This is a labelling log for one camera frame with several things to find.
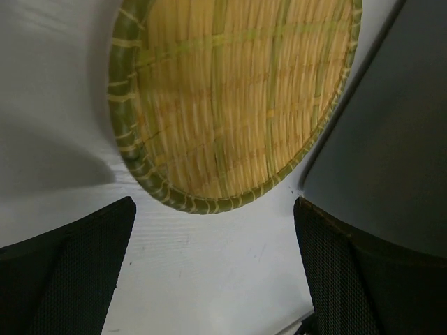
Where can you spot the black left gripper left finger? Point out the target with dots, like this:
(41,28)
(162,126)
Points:
(62,281)

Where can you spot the round bamboo coaster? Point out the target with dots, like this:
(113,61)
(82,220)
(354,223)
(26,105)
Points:
(214,103)

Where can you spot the grey plastic bin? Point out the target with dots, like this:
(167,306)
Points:
(382,168)

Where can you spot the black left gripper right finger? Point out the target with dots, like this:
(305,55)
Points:
(361,284)

